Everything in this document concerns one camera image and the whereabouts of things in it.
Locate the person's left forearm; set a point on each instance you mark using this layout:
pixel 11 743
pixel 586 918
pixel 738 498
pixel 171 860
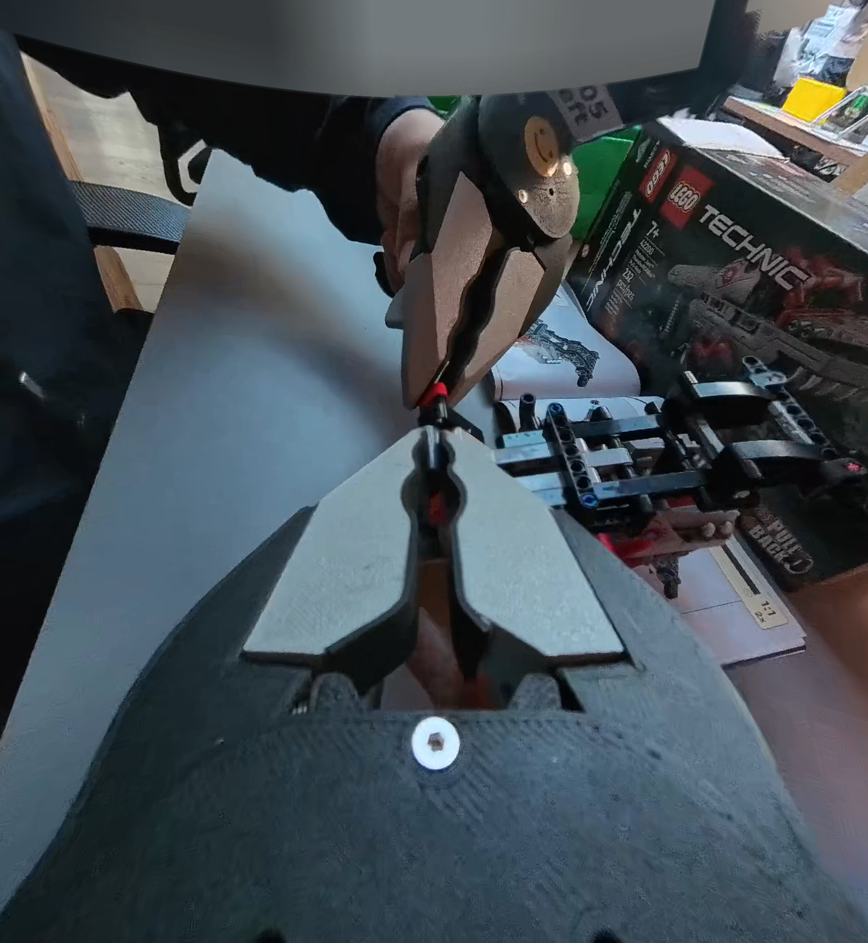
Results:
pixel 271 140

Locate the red lego bush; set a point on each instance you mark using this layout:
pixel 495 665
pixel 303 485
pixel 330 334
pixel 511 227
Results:
pixel 435 392

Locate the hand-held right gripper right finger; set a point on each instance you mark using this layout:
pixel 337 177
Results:
pixel 537 582

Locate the yellow box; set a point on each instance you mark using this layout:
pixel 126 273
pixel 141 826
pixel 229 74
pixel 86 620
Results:
pixel 813 99

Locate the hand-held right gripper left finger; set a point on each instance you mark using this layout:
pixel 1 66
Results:
pixel 345 567

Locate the black grey lego truck model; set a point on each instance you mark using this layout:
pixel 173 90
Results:
pixel 662 471

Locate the person's left hand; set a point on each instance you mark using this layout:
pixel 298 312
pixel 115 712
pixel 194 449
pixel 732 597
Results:
pixel 398 199

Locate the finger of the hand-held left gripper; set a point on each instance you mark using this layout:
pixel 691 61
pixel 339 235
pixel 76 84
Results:
pixel 515 302
pixel 441 295

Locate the black office chair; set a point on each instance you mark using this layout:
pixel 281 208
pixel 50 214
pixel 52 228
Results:
pixel 131 217

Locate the open instruction booklet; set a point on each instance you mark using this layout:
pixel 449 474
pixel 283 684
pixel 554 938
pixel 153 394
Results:
pixel 758 611

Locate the black toy set box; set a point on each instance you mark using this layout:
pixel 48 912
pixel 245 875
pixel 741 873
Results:
pixel 773 280

